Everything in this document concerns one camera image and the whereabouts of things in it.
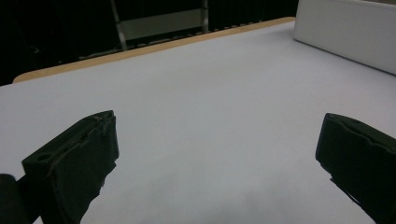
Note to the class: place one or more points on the pale blue table mat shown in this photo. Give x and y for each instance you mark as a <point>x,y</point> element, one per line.
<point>218,109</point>

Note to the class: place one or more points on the white metal stand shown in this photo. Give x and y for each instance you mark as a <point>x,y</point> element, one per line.
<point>155,23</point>

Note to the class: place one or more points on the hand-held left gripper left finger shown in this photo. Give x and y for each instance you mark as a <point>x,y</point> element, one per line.
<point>71,161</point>

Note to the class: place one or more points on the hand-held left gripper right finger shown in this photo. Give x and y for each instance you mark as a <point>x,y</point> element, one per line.
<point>361,161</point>

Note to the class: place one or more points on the white plastic bin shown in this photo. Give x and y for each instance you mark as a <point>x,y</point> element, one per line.
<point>348,31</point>

